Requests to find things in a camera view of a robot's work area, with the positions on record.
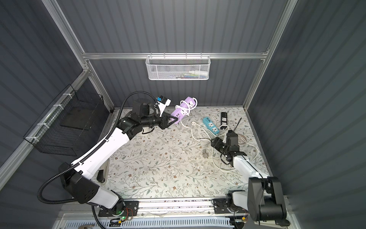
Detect purple power strip white cord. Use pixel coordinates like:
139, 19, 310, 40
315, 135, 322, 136
170, 96, 238, 172

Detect teal power strip white cord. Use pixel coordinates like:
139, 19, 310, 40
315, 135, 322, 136
190, 116, 248, 147

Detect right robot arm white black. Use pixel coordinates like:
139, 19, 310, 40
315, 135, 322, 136
211, 130, 289, 226

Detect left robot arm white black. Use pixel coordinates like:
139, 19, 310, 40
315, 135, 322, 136
59, 96, 178, 209

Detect black beige stapler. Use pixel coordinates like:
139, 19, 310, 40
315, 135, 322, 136
96, 159, 110, 184

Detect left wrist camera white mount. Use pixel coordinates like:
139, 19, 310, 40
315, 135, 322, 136
155, 95, 171, 117

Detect white wire mesh basket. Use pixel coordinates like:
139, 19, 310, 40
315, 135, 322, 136
145, 54, 211, 81

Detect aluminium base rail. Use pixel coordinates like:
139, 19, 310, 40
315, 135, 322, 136
65, 197, 287, 218

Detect black wire basket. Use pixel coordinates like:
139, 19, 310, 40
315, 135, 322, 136
24, 88, 109, 156

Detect black corrugated cable conduit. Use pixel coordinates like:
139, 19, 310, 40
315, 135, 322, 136
37, 91, 156, 204

